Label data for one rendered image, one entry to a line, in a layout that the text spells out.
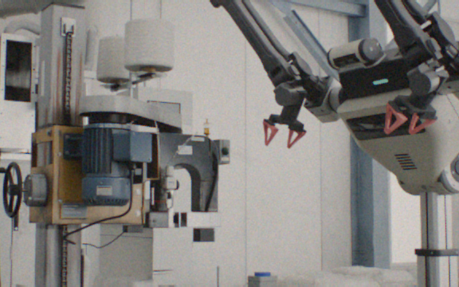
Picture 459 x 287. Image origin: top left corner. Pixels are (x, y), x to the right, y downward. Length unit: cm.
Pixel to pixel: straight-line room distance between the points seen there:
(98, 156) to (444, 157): 104
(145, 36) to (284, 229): 565
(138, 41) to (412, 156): 93
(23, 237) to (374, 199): 427
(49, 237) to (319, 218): 593
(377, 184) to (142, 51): 608
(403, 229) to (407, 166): 666
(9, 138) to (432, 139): 303
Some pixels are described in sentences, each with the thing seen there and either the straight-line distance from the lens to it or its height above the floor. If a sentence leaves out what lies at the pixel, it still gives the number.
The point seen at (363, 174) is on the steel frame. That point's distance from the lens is 846.
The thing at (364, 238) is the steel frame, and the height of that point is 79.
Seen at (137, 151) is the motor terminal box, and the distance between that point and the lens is 222.
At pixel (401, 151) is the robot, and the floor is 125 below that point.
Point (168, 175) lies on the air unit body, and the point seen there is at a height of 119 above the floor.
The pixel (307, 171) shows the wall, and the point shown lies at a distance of 807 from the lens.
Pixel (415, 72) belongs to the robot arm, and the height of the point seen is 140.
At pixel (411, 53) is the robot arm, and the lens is 191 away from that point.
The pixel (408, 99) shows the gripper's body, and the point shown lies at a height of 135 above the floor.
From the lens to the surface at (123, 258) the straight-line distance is 296.
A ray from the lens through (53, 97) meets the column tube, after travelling 248.
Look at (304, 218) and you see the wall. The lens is 802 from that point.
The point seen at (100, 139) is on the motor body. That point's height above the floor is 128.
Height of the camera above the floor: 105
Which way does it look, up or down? 6 degrees up
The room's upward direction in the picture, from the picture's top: straight up
